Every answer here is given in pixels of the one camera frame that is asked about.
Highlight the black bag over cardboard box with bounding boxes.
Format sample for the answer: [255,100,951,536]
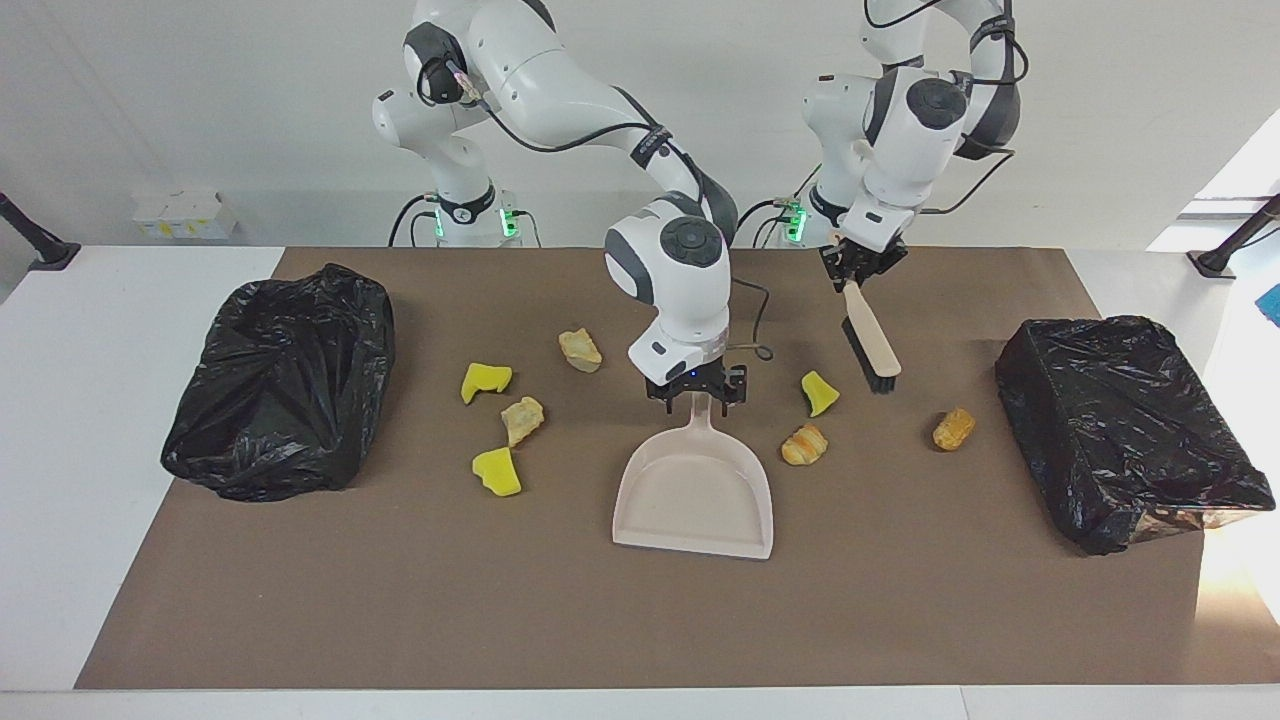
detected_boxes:
[994,315,1277,557]

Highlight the black camera stand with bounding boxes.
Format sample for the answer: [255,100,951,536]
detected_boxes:
[0,190,81,273]
[1187,193,1280,279]

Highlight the black trash bag bin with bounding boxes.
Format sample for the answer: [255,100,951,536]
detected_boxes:
[160,263,397,503]

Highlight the orange brown bread roll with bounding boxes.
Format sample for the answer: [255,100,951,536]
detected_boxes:
[932,406,976,452]

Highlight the white wall box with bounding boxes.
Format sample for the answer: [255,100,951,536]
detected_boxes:
[132,190,239,241]

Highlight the beige plastic dustpan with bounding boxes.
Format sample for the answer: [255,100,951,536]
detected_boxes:
[612,390,775,561]

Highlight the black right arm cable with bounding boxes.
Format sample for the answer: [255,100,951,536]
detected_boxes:
[440,55,777,363]

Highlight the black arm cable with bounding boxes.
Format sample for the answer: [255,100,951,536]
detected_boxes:
[865,0,1027,217]
[440,55,777,363]

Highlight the black left base cables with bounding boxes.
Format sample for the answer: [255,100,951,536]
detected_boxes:
[733,162,831,249]

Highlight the pale beige bread chunk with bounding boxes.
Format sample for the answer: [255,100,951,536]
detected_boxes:
[558,328,604,374]

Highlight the brown table mat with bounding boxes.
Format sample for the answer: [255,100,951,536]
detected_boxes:
[75,247,1280,691]

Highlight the beige hand brush black bristles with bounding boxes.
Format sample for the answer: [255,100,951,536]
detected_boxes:
[828,228,903,395]

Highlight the yellow sponge piece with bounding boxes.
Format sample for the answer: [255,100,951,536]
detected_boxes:
[471,446,524,498]
[460,362,514,406]
[801,370,841,418]

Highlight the toy croissant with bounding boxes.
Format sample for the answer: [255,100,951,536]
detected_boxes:
[781,422,830,467]

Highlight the black right base cables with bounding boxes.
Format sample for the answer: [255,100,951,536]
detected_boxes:
[388,193,543,249]

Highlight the beige pastry piece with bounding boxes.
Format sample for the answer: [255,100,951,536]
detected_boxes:
[500,396,547,448]

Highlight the black base cables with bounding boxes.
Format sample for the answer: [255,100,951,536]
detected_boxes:
[388,193,543,249]
[733,162,831,249]

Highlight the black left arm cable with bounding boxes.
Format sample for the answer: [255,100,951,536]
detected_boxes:
[865,0,1027,217]

